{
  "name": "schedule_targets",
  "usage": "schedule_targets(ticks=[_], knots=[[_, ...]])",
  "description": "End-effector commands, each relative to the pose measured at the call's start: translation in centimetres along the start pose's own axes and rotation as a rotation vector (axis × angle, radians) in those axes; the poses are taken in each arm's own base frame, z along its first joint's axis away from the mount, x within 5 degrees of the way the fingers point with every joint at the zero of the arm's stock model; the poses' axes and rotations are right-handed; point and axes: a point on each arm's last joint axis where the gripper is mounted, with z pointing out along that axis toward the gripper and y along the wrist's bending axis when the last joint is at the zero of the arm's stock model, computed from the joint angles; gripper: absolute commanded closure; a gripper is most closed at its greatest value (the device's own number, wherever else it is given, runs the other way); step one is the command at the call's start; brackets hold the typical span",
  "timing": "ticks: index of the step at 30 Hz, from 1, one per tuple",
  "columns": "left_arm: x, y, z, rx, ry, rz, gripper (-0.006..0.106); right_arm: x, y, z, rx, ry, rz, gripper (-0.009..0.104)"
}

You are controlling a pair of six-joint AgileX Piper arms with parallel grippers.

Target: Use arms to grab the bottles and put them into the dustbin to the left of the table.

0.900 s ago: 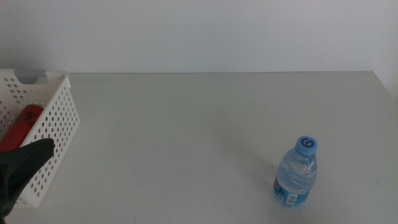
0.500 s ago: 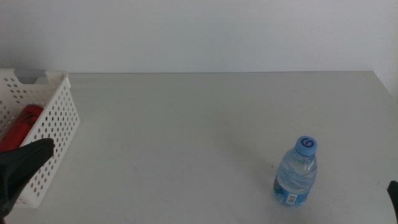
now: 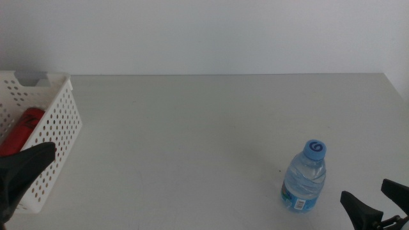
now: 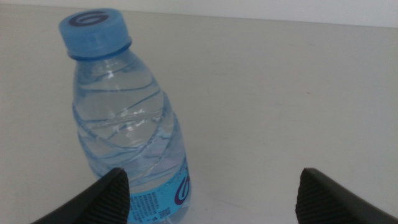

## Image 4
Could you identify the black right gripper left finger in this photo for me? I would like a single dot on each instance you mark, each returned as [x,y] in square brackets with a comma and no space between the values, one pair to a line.
[102,202]

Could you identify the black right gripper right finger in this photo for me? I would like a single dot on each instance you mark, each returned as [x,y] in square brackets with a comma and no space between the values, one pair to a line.
[329,205]

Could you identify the clear water bottle blue cap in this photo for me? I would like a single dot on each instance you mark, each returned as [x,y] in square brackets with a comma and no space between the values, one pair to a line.
[124,124]

